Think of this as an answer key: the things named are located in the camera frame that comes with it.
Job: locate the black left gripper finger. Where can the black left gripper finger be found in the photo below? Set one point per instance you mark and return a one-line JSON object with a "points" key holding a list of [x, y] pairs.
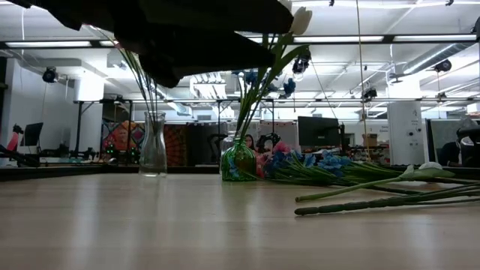
{"points": [[225, 17], [195, 56]]}

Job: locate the pink artificial flower bunch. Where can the pink artificial flower bunch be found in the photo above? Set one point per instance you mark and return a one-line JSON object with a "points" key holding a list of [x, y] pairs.
{"points": [[282, 147], [337, 207], [142, 77]]}

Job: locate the background black robot arm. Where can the background black robot arm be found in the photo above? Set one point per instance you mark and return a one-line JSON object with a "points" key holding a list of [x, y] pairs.
{"points": [[273, 138], [86, 153]]}

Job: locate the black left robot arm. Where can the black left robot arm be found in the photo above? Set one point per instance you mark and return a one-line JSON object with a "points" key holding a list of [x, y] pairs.
{"points": [[56, 9]]}

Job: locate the tall clear glass vase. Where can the tall clear glass vase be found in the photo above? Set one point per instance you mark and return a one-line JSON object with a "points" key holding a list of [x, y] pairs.
{"points": [[153, 150]]}

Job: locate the green ribbed glass vase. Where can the green ribbed glass vase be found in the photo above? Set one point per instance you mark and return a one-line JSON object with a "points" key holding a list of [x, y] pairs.
{"points": [[238, 165]]}

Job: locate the black cabinet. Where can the black cabinet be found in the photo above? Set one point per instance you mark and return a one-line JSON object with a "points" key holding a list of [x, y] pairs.
{"points": [[202, 144]]}

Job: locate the orange brown patterned tapestry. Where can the orange brown patterned tapestry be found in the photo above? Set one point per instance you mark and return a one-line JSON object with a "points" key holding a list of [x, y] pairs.
{"points": [[175, 144]]}

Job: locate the person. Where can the person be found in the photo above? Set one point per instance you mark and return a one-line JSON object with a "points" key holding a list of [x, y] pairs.
{"points": [[250, 142], [448, 155]]}

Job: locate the orange blue patterned tapestry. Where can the orange blue patterned tapestry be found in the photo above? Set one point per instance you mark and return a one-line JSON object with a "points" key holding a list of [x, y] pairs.
{"points": [[120, 137]]}

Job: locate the large black monitor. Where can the large black monitor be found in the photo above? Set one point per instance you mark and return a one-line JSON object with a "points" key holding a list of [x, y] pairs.
{"points": [[318, 131]]}

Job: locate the small black monitor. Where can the small black monitor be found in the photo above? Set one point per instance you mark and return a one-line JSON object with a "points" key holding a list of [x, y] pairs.
{"points": [[32, 134]]}

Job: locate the black overhead beam with lights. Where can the black overhead beam with lights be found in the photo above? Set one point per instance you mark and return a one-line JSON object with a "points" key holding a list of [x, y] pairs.
{"points": [[388, 38]]}

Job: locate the cardboard box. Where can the cardboard box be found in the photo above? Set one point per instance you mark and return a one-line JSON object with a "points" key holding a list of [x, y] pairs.
{"points": [[371, 140]]}

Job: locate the grey partition panel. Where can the grey partition panel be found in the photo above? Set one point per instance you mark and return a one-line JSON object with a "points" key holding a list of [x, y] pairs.
{"points": [[444, 131]]}

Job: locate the black metal frame stand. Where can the black metal frame stand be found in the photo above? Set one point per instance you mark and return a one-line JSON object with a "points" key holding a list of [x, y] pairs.
{"points": [[129, 112]]}

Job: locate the black aluminium frame rail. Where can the black aluminium frame rail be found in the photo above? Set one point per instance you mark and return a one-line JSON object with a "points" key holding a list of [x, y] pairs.
{"points": [[75, 173]]}

